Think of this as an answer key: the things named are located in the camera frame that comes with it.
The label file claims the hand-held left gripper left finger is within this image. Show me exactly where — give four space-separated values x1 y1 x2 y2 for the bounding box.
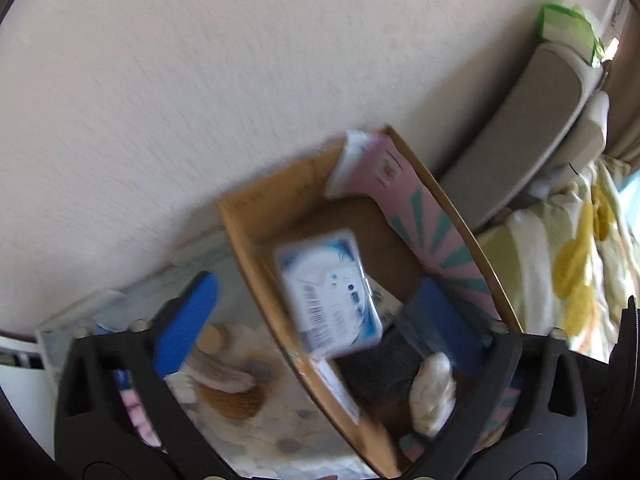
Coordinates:
54 271 236 480

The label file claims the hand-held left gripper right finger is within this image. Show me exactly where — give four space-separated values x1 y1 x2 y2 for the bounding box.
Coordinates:
400 277 588 480

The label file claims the white item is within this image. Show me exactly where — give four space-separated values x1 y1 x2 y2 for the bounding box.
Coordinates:
340 330 458 436

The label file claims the brown fuzzy sock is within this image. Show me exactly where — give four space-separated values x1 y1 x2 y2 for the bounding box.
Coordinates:
200 382 267 420

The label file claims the pink fuzzy sock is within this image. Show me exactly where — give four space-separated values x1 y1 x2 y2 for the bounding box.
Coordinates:
119 370 162 447

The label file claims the brown cardboard box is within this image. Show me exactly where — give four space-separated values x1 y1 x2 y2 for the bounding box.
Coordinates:
216 124 526 478

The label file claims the blue white wipes packet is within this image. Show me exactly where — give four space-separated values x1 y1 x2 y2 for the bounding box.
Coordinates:
274 228 385 359

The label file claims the pink teal striped paper liner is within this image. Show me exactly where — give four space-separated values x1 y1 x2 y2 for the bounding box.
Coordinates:
325 132 521 461

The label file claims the yellow green floral blanket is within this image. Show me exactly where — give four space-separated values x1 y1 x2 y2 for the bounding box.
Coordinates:
475 155 640 366

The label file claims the floral table mat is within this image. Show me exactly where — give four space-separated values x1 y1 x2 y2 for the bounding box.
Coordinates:
37 260 381 480

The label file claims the white cloth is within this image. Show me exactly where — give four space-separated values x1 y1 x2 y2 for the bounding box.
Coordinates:
530 160 581 202

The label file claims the white appliance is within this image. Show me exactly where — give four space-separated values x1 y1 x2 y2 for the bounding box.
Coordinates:
0 335 57 456

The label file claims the white plastic packet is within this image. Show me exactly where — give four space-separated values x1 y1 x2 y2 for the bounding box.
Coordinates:
325 130 381 196

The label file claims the large grey cushion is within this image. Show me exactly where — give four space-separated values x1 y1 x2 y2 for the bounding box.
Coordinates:
437 42 603 233

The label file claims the white pillow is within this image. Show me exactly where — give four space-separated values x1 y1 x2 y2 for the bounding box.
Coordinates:
582 91 612 136

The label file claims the green tissue pack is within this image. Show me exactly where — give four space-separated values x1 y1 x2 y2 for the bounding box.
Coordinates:
537 4 608 68

